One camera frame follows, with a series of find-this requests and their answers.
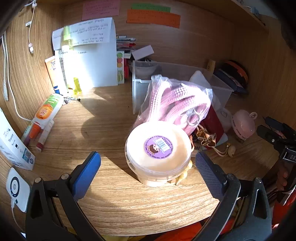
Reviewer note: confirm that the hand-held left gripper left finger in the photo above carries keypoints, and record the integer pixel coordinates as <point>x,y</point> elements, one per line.
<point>89,176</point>

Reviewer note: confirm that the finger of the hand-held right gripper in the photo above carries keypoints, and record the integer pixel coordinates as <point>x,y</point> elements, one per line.
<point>270,136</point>
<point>281,126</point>

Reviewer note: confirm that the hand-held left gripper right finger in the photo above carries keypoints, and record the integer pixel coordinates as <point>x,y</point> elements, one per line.
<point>208,178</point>

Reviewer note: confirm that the round tub with purple label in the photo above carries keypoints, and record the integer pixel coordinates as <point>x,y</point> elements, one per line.
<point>157,162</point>

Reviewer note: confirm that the clear plastic storage box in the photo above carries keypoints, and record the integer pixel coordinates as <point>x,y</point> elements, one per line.
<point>140,97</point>

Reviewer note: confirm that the person's right forearm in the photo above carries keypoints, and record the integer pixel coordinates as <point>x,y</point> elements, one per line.
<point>279,213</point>

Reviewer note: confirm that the wooden desktop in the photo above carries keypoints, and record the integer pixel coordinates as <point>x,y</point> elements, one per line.
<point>111,129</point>

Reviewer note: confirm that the person's right hand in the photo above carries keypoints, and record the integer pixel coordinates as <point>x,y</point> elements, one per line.
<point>282,179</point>

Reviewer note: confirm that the pale yellow small item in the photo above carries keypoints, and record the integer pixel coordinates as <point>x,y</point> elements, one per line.
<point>182,178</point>

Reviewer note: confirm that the pink round compact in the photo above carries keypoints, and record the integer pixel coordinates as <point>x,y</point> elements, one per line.
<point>244,124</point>

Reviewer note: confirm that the shell charm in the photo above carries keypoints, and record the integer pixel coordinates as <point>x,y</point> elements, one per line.
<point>231,151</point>

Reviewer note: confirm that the pink lip balm stick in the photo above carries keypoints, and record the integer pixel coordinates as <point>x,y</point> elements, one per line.
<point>44,136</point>

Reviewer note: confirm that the orange jacket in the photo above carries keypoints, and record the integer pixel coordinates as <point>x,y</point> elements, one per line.
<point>178,234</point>

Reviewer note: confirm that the orange and black round case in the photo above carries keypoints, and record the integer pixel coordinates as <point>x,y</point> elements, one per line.
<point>240,69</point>

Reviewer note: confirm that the orange cap marker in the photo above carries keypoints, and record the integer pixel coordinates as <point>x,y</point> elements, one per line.
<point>34,132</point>

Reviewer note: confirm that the dark blue pouch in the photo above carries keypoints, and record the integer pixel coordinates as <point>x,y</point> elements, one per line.
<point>227,80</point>

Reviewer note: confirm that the orange and green tube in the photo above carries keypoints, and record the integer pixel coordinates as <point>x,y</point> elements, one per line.
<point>47,107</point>

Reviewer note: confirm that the white box with blue print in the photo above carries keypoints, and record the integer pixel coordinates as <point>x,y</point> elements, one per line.
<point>11,143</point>

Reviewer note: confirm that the small yellow bottle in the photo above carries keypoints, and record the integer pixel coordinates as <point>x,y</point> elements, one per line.
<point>77,88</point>

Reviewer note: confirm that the yellow lip balm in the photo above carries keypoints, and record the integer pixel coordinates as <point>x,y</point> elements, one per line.
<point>211,65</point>

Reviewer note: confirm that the orange and white carton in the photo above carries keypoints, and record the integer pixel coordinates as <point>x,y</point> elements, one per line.
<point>52,74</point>

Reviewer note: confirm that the white folded card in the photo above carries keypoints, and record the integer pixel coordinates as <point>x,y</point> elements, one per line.
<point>99,67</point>

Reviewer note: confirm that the wooden shelf board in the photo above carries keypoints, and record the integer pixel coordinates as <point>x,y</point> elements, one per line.
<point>254,18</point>

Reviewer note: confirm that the fruit sticker sheet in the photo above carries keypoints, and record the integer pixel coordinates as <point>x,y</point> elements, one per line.
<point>119,67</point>

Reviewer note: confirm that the translucent plastic cup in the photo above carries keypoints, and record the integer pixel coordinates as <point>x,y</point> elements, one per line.
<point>145,69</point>

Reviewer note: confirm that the small white card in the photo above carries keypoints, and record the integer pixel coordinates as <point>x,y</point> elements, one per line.
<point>143,52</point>

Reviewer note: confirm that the stack of booklets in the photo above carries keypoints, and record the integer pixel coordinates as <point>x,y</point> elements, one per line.
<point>124,44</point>

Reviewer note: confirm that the light green spray bottle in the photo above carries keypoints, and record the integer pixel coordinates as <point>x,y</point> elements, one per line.
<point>67,38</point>

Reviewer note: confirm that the printed white paper sheet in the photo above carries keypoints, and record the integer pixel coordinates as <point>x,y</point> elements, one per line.
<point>81,33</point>

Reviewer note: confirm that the orange sticky note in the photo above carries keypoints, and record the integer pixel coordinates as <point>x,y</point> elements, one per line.
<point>153,19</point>

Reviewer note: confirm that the pink sticky note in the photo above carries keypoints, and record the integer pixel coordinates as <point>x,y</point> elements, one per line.
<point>100,9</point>

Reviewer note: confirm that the green sticky note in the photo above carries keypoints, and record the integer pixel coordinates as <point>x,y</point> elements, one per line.
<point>151,8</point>

